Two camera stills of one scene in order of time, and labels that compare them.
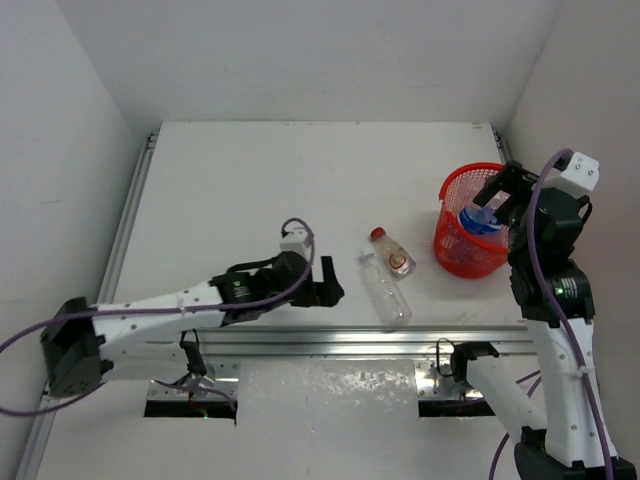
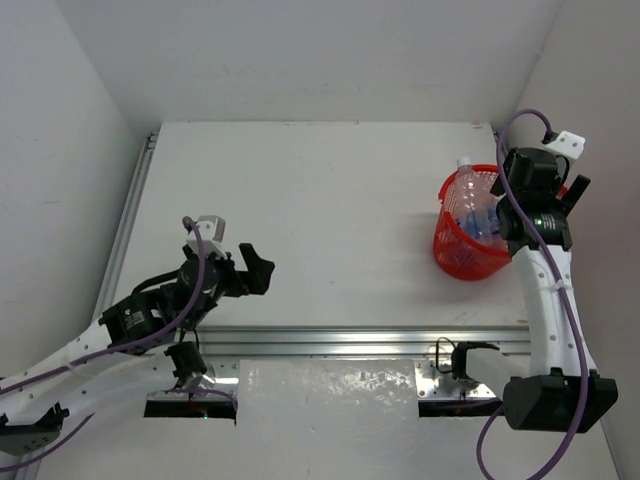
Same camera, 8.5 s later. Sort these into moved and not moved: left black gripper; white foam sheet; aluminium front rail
Moved: left black gripper
Not moved: aluminium front rail; white foam sheet
